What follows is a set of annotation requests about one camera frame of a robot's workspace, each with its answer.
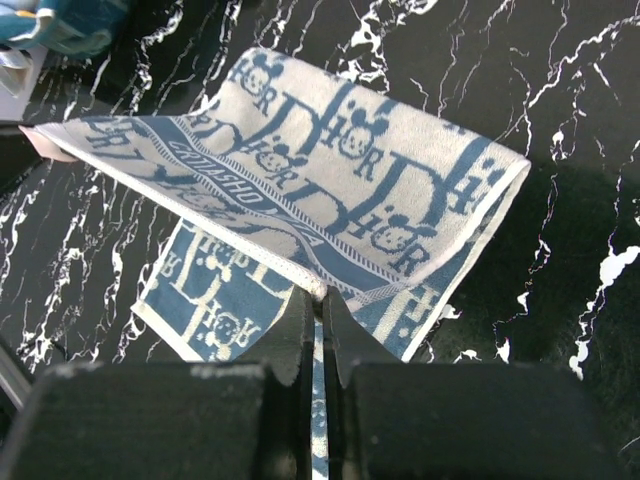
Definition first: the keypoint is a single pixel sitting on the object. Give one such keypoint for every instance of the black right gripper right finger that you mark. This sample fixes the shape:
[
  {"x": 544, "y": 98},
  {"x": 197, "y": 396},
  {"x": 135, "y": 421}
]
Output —
[{"x": 387, "y": 419}]

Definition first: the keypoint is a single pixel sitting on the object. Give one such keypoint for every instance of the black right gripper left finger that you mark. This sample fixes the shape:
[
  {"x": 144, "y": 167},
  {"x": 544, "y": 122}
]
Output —
[{"x": 244, "y": 419}]

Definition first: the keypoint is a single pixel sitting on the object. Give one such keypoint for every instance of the navy cream patterned towel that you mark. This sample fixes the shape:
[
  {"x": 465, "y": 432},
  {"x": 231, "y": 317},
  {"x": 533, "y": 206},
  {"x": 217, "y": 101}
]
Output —
[{"x": 293, "y": 177}]

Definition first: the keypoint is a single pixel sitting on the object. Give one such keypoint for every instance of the teal patterned towel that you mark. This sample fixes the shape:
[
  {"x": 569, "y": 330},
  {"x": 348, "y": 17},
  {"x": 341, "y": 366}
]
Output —
[{"x": 76, "y": 28}]

